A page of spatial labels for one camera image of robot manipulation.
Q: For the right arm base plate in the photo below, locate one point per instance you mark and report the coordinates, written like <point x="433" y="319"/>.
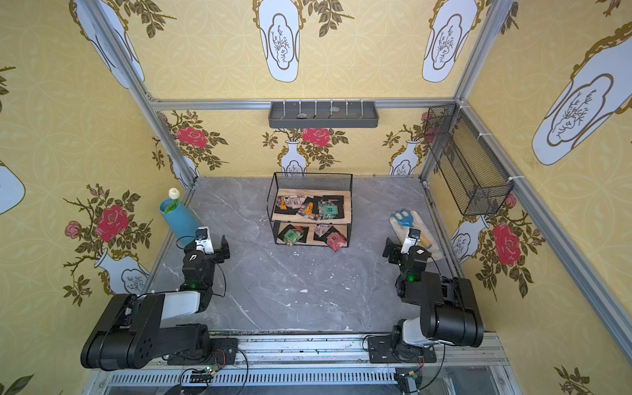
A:
<point x="385" y="349"/>

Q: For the red floral tea bag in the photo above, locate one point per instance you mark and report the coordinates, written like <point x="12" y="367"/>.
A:
<point x="336" y="241"/>

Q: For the green tea bag shelf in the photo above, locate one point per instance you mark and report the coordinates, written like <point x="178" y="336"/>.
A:
<point x="292" y="235"/>
<point x="328" y="210"/>

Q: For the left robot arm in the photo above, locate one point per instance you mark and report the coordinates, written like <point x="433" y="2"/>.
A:
<point x="130" y="334"/>

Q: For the blue cylindrical vase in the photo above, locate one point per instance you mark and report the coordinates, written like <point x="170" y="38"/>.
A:
<point x="182" y="221"/>

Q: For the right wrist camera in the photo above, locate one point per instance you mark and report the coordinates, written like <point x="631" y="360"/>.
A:
<point x="412" y="238"/>

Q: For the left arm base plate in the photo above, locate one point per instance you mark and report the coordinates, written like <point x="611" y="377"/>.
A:
<point x="220" y="351"/>

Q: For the green tea bag top shelf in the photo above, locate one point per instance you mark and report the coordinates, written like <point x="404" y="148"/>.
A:
<point x="328" y="210"/>

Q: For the beige cloth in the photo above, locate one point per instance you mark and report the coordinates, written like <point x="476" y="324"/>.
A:
<point x="404" y="220"/>

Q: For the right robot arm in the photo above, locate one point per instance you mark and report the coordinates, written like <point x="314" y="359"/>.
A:
<point x="448" y="309"/>

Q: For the black mesh wall basket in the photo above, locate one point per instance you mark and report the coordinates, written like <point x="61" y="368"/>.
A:
<point x="475" y="177"/>

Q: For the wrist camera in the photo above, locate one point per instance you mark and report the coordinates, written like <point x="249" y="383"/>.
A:
<point x="412" y="238"/>
<point x="203" y="240"/>

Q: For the blue yellow hand rake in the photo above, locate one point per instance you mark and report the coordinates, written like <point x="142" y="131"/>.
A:
<point x="409" y="227"/>

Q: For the beige illustrated tea bag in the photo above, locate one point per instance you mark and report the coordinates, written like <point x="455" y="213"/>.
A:
<point x="289" y="204"/>

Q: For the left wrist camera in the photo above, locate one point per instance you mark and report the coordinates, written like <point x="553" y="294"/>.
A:
<point x="203" y="240"/>

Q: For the grey wall tray shelf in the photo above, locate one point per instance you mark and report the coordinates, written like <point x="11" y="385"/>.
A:
<point x="323" y="114"/>

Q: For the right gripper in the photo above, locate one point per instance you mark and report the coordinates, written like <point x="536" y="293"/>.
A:
<point x="395" y="251"/>

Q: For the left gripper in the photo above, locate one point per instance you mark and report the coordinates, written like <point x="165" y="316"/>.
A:
<point x="217" y="249"/>

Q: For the white tulip flower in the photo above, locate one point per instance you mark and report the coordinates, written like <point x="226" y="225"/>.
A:
<point x="174" y="195"/>

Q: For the black wire two-tier shelf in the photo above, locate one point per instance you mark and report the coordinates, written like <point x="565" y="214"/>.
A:
<point x="320" y="186"/>

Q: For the green tea bag lower shelf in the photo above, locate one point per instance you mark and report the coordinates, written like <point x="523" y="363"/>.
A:
<point x="292" y="235"/>

